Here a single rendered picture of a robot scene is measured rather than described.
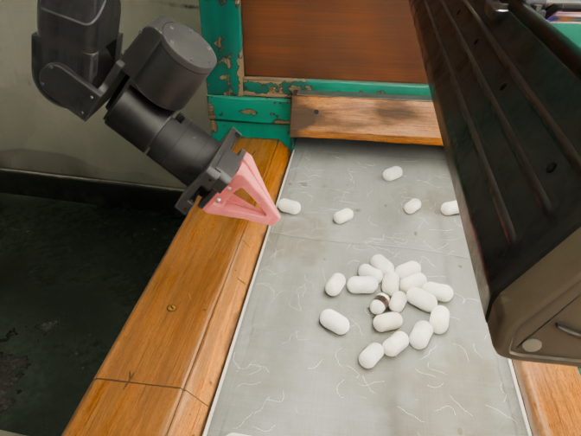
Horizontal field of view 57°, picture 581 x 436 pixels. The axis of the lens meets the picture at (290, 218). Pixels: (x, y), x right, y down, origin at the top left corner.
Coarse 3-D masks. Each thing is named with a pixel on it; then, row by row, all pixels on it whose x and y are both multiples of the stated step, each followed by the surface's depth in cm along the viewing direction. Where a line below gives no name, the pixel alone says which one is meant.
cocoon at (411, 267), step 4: (404, 264) 67; (408, 264) 67; (412, 264) 67; (416, 264) 68; (396, 268) 67; (400, 268) 67; (404, 268) 67; (408, 268) 67; (412, 268) 67; (416, 268) 67; (420, 268) 68; (396, 272) 67; (400, 272) 67; (404, 272) 67; (408, 272) 67; (412, 272) 67; (400, 276) 67; (404, 276) 67
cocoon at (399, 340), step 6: (396, 336) 57; (402, 336) 57; (384, 342) 57; (390, 342) 56; (396, 342) 56; (402, 342) 57; (408, 342) 57; (384, 348) 57; (390, 348) 56; (396, 348) 56; (402, 348) 57; (390, 354) 56; (396, 354) 56
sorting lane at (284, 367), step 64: (320, 192) 87; (384, 192) 87; (448, 192) 87; (320, 256) 72; (384, 256) 72; (448, 256) 72; (256, 320) 62; (256, 384) 54; (320, 384) 54; (384, 384) 54; (448, 384) 54; (512, 384) 54
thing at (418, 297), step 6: (414, 288) 63; (420, 288) 64; (408, 294) 63; (414, 294) 63; (420, 294) 62; (426, 294) 62; (408, 300) 64; (414, 300) 63; (420, 300) 62; (426, 300) 62; (432, 300) 62; (420, 306) 62; (426, 306) 62; (432, 306) 62
